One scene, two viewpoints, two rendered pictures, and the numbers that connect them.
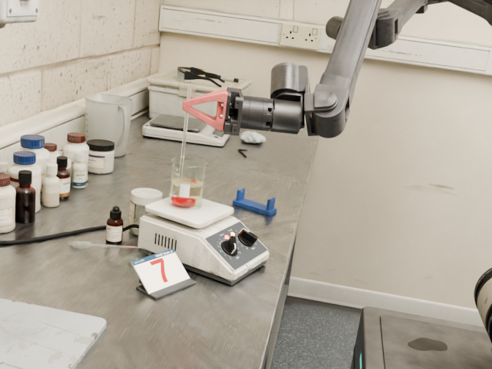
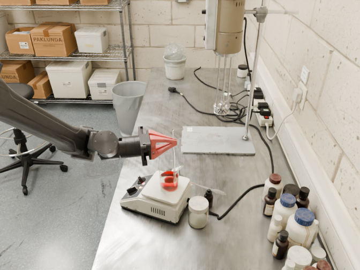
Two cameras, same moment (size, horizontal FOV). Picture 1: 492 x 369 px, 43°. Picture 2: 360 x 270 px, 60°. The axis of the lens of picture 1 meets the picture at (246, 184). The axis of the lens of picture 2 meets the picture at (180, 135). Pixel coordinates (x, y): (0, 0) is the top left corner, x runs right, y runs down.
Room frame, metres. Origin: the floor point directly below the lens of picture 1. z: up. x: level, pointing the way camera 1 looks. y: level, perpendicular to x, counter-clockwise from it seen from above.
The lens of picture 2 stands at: (1.77, 0.07, 1.48)
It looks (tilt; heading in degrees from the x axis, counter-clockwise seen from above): 33 degrees down; 175
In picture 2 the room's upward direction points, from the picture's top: straight up
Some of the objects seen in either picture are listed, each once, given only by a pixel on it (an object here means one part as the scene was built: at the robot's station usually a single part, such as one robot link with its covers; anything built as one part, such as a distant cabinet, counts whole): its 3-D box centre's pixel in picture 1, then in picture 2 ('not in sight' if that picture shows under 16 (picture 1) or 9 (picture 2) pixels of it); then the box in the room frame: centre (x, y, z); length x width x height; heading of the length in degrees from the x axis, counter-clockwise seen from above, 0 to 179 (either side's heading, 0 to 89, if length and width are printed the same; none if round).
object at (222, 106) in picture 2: not in sight; (223, 82); (0.70, 0.34, 1.02); 0.07 x 0.07 x 0.25
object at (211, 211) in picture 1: (189, 209); (166, 186); (1.06, 0.09, 0.83); 0.12 x 0.12 x 0.01; 62
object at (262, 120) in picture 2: not in sight; (258, 102); (0.41, 0.60, 0.77); 0.40 x 0.06 x 0.04; 173
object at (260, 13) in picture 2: not in sight; (258, 11); (0.67, 0.45, 1.26); 0.25 x 0.11 x 0.05; 83
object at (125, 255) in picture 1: (134, 258); (188, 186); (0.98, 0.17, 0.76); 0.06 x 0.06 x 0.02
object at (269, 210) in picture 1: (255, 200); not in sight; (1.35, -0.03, 0.77); 0.10 x 0.03 x 0.04; 60
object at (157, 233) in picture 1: (199, 236); (158, 194); (1.04, 0.07, 0.79); 0.22 x 0.13 x 0.08; 62
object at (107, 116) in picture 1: (110, 127); not in sight; (1.65, 0.38, 0.82); 0.18 x 0.13 x 0.15; 38
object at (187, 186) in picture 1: (186, 184); (170, 178); (1.07, 0.10, 0.88); 0.07 x 0.06 x 0.08; 40
